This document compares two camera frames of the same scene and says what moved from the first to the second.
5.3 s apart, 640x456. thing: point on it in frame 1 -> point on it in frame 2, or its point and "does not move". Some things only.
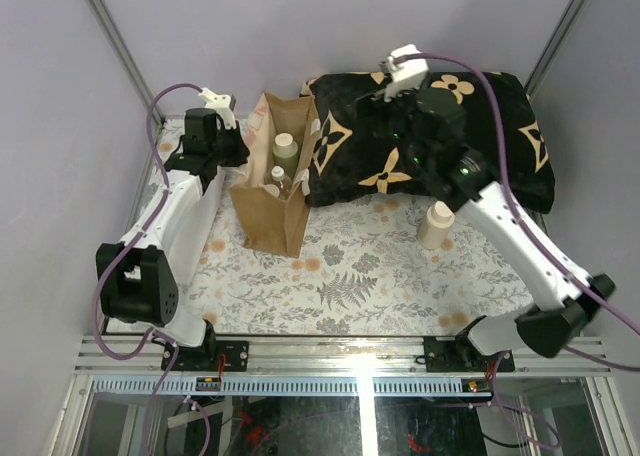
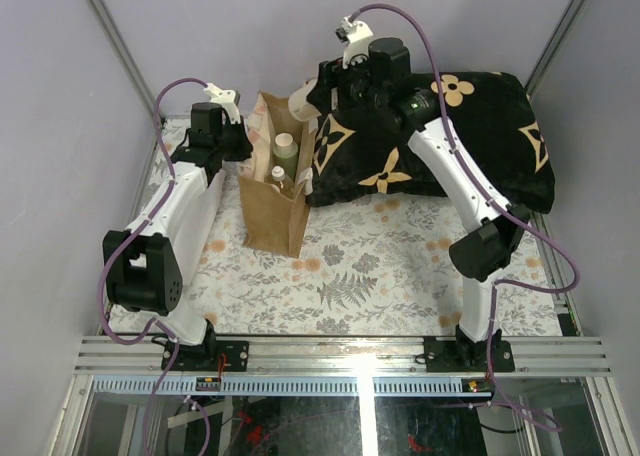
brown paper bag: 267,223 does not move
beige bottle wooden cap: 434,226 -> 298,105
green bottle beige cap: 285,152 does not move
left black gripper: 242,151 does not move
